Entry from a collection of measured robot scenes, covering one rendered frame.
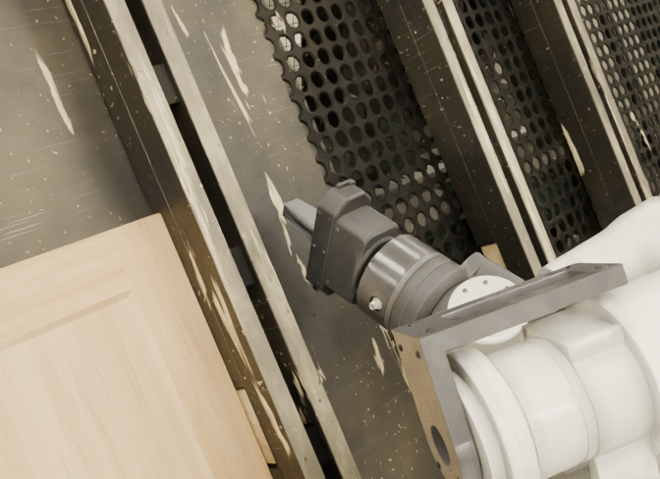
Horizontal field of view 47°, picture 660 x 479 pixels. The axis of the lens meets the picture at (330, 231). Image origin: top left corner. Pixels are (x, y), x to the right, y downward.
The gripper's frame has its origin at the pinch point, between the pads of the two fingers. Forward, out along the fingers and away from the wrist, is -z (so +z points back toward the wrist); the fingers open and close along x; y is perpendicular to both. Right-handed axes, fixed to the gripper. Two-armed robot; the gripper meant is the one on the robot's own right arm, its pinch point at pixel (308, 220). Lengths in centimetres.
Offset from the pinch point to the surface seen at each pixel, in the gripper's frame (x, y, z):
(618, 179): -9, -60, 9
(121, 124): 8.3, 13.7, -13.6
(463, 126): 2.5, -29.8, -2.3
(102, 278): -0.8, 21.6, -4.2
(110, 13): 18.5, 13.5, -15.5
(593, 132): -4, -60, 3
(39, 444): -8.6, 32.0, 3.0
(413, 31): 11.3, -29.8, -13.0
